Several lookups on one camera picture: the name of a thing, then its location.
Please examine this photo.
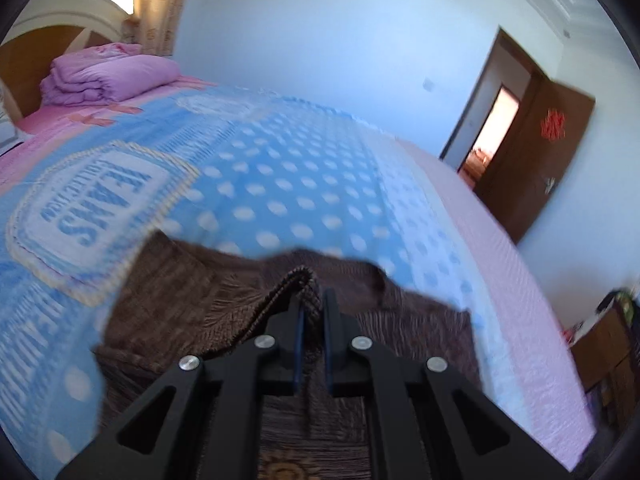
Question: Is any dark door frame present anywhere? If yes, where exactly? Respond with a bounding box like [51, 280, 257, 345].
[440, 25, 548, 171]

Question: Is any brown knit sweater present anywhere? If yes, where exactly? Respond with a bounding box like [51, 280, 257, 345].
[92, 230, 483, 480]

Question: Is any cream and wood headboard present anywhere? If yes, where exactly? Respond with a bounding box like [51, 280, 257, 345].
[0, 0, 133, 121]

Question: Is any orange patterned curtain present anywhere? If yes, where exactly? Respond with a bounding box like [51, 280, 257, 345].
[102, 0, 188, 56]

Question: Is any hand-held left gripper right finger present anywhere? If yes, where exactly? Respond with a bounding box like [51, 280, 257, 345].
[323, 289, 571, 480]

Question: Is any blue polka dot bed sheet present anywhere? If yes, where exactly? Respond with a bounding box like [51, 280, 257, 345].
[0, 75, 598, 480]

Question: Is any wooden cabinet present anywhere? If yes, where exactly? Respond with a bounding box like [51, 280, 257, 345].
[570, 290, 640, 411]

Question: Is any white patterned pillow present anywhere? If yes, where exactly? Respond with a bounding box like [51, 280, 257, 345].
[0, 87, 28, 153]

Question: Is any brown wooden door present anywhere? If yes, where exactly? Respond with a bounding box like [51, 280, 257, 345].
[472, 72, 596, 246]

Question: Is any folded purple quilt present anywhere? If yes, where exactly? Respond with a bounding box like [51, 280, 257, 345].
[39, 42, 181, 107]

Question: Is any red paper door decoration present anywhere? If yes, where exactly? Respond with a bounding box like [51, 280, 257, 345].
[539, 108, 568, 142]

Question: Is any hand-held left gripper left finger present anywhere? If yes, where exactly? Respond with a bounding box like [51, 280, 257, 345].
[57, 305, 306, 480]

